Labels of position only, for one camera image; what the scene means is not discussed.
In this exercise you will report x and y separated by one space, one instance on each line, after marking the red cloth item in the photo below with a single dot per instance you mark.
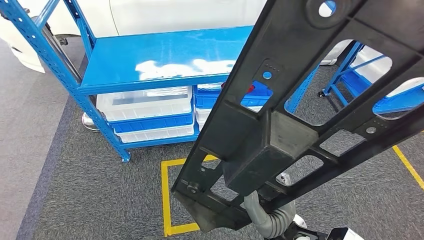
251 88

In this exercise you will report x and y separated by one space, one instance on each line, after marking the yellow floor tape square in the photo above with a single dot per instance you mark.
407 165
165 198

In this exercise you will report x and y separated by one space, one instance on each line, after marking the chrome stanchion post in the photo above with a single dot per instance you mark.
63 53

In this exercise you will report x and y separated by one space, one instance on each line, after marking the blue metal shelf rack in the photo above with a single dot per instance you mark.
351 79
149 49

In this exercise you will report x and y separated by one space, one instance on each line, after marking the white car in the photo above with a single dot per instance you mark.
165 16

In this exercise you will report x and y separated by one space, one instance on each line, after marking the white plastic bin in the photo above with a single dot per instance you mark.
405 87
200 125
371 64
155 134
202 116

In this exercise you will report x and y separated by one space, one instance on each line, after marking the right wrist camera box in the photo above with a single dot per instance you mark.
348 235

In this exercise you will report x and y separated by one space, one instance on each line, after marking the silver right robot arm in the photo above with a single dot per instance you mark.
268 222

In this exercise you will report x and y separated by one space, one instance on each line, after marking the blue plastic bin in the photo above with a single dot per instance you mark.
152 124
205 101

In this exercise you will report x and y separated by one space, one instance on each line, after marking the long black plastic part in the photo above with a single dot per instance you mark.
291 39

